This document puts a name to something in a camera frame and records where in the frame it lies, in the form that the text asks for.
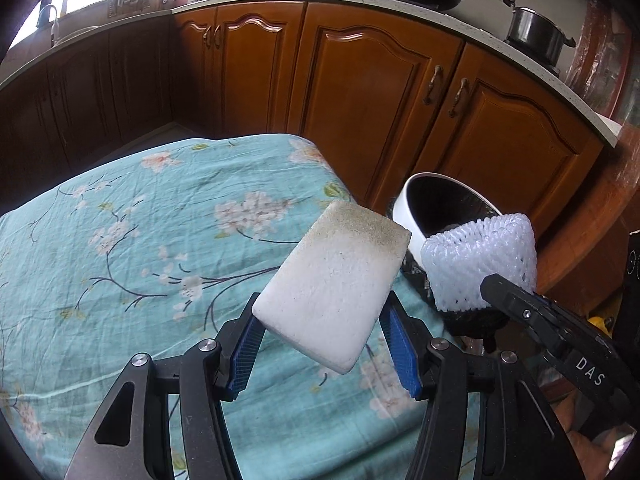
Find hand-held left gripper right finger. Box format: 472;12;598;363
378;290;586;480

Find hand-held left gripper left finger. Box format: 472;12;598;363
64;292;266;480

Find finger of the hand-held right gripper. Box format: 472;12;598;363
480;273;568;357

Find white foam net sleeve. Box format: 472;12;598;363
421;213;539;314

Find white foam block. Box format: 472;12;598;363
251;200;412;375

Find white round waste bin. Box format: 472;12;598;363
391;172;503;261

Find teal floral tablecloth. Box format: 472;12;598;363
0;132;482;480

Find wooden kitchen cabinet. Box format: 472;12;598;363
0;1;618;281

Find clear plastic sheet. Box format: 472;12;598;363
565;0;640;127

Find grey kitchen countertop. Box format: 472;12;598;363
0;0;624;149

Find steel cooking pot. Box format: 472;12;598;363
502;0;577;64

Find metal sink faucet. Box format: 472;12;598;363
37;4;62;47

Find metal cabinet door handle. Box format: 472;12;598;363
423;65;444;106
448;78;470;119

